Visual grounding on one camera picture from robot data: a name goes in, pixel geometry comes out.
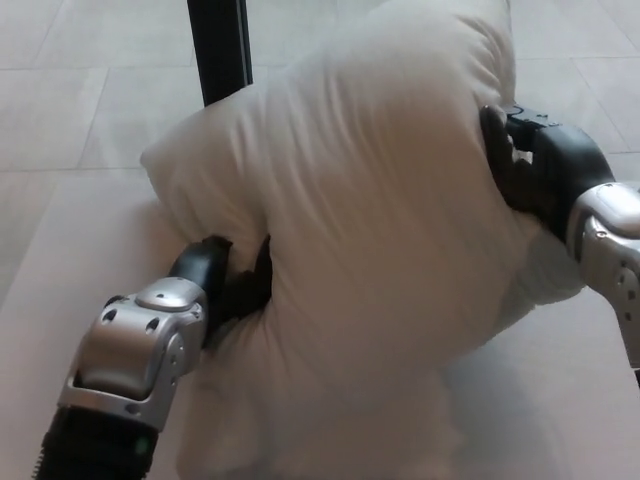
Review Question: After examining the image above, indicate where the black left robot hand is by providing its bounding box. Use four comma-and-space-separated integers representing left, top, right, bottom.
168, 233, 275, 359

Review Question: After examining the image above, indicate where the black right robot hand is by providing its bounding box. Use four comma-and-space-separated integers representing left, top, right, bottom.
478, 103, 617, 245

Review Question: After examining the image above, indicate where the white square pillow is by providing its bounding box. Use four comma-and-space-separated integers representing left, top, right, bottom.
139, 0, 586, 480

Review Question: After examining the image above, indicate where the black metal post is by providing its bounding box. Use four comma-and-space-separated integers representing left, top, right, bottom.
186, 0, 254, 108

